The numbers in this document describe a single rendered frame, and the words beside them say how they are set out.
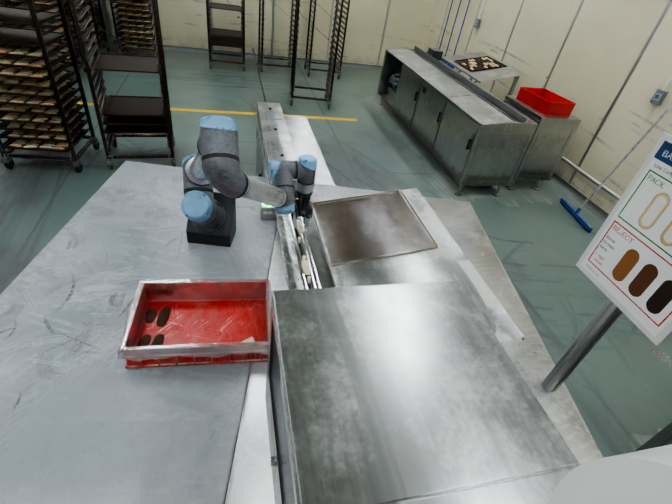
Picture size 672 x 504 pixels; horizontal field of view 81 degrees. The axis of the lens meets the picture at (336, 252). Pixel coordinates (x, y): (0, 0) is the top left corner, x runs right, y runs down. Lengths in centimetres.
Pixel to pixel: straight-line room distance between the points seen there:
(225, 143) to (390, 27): 801
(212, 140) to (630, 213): 123
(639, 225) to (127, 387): 157
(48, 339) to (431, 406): 127
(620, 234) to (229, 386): 127
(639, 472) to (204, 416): 116
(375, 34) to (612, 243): 804
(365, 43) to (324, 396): 854
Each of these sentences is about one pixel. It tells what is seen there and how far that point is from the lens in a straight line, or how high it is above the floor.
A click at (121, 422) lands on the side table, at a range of 140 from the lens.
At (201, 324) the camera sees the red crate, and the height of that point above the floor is 82.
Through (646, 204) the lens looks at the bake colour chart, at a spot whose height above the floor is 155.
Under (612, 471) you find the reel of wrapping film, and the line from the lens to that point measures 39.
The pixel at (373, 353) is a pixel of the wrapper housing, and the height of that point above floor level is 130.
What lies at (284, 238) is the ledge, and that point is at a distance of 189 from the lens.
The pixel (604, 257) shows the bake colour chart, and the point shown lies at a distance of 144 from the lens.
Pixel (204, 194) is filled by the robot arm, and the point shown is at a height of 113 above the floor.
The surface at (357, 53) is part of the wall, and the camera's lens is 906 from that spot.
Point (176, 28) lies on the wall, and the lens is 871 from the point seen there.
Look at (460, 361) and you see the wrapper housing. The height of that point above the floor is 130.
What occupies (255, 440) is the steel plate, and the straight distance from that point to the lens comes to 131.
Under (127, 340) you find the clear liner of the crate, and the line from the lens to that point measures 144.
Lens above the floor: 199
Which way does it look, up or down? 38 degrees down
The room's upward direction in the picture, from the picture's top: 10 degrees clockwise
